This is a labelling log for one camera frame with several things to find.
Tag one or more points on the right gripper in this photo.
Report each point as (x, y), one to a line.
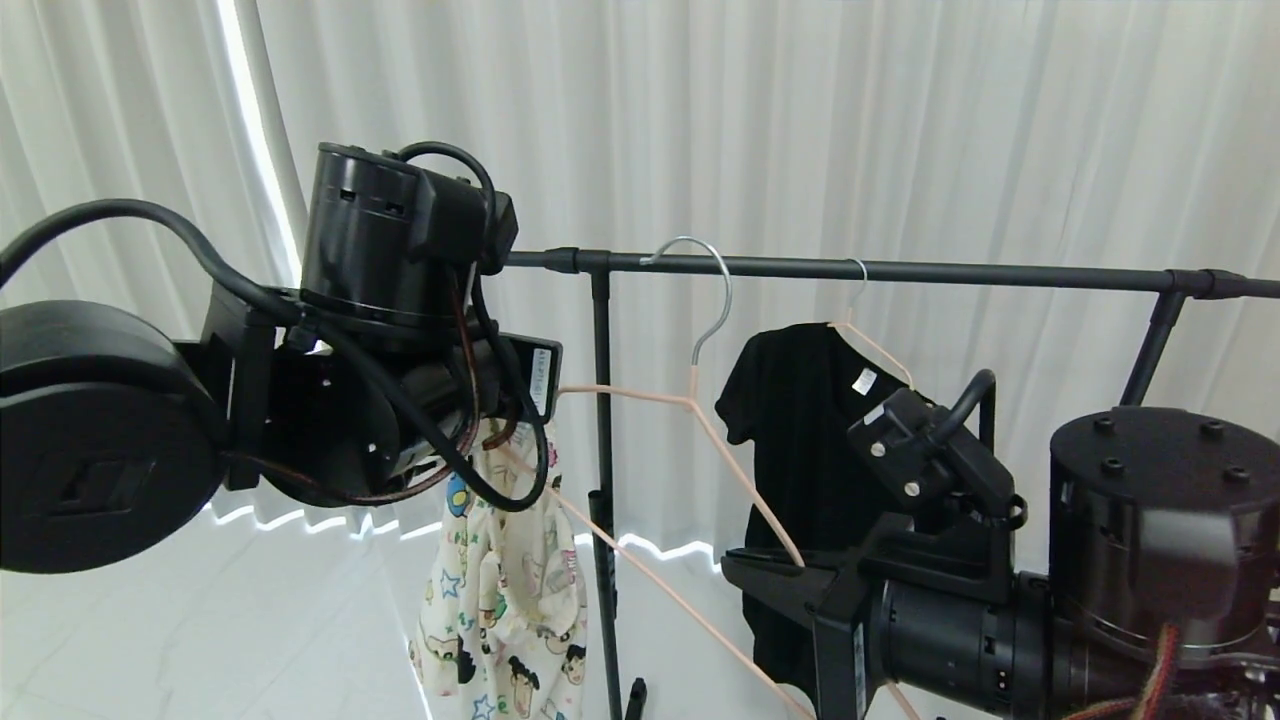
(950, 640)

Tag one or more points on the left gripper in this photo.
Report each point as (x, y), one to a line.
(535, 375)

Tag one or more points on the pink clothes hanger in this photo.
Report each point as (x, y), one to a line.
(692, 402)
(870, 345)

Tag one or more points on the cream printed garment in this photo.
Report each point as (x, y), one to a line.
(500, 600)

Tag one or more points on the black garment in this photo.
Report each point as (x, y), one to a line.
(800, 450)

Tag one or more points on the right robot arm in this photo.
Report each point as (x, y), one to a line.
(1160, 500)

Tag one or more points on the black clothes rack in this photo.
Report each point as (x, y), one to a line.
(900, 270)

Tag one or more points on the white curtain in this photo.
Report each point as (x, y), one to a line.
(900, 120)

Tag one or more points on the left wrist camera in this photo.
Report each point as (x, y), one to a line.
(485, 225)

